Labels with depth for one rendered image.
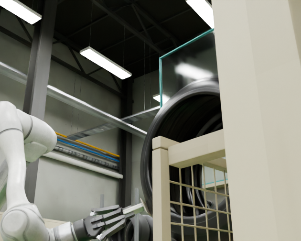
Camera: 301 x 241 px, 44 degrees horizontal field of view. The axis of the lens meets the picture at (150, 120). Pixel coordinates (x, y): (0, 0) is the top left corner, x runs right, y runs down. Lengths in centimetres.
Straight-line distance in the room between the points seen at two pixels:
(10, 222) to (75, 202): 1069
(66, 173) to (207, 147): 1123
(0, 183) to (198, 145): 129
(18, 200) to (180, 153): 75
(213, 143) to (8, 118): 115
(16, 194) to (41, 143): 49
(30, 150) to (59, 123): 1025
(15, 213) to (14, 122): 52
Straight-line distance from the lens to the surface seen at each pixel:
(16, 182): 127
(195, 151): 52
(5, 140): 151
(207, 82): 122
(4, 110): 159
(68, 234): 127
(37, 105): 759
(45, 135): 167
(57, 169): 1149
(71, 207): 1167
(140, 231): 497
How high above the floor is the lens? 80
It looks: 23 degrees up
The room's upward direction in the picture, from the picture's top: straight up
